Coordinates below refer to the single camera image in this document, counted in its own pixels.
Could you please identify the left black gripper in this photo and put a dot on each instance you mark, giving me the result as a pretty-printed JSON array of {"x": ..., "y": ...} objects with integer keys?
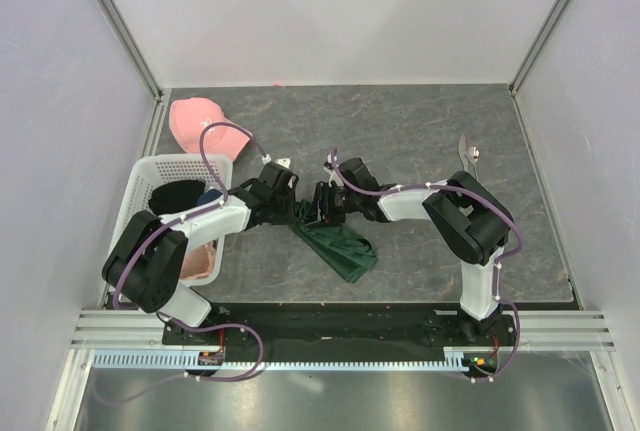
[{"x": 288, "y": 216}]

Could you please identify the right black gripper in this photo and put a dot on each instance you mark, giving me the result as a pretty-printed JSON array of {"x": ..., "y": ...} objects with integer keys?
[{"x": 324, "y": 213}]

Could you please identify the dark green cloth napkin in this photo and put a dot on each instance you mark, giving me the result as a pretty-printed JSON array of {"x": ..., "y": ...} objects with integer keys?
[{"x": 344, "y": 250}]

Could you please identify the silver spoon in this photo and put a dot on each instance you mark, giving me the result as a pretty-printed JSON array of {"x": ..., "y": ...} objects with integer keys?
[{"x": 473, "y": 155}]

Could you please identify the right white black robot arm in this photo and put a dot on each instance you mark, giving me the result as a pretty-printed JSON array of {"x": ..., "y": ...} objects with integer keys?
[{"x": 470, "y": 220}]

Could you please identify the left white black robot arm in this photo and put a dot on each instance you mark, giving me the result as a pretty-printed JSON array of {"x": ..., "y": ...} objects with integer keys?
[{"x": 145, "y": 263}]

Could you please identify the navy blue cloth in basket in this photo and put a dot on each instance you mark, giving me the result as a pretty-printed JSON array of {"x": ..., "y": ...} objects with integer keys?
[{"x": 209, "y": 196}]

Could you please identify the peach cloth in basket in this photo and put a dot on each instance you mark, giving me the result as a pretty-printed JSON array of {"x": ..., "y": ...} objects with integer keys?
[{"x": 199, "y": 263}]

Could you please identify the black cloth in basket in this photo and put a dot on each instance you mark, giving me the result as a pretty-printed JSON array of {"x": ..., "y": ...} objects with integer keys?
[{"x": 175, "y": 197}]

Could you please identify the pink baseball cap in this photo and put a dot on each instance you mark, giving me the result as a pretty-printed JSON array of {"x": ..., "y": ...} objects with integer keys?
[{"x": 189, "y": 117}]

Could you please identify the white perforated plastic basket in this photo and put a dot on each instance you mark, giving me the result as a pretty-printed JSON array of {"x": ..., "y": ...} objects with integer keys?
[{"x": 151, "y": 172}]

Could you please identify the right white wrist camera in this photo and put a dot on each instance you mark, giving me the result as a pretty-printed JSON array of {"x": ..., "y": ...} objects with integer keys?
[{"x": 329, "y": 169}]

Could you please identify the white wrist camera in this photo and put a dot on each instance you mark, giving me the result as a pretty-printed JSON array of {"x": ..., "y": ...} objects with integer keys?
[
  {"x": 329, "y": 169},
  {"x": 284, "y": 162}
]

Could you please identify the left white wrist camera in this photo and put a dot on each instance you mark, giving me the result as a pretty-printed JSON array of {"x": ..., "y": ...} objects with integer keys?
[{"x": 284, "y": 162}]

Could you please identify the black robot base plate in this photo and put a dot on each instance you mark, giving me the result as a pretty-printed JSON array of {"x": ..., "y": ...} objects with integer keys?
[{"x": 430, "y": 324}]

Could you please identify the light blue slotted cable duct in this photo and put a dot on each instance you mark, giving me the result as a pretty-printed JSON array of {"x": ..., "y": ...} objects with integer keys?
[{"x": 183, "y": 360}]

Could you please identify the left aluminium frame post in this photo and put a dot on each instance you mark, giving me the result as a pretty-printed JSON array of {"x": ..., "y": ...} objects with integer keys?
[{"x": 126, "y": 39}]

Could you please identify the aluminium frame post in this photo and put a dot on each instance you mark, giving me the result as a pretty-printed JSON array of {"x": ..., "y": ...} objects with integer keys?
[
  {"x": 126, "y": 39},
  {"x": 541, "y": 39}
]

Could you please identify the right aluminium frame post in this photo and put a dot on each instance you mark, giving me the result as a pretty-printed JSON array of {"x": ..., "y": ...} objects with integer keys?
[{"x": 541, "y": 39}]

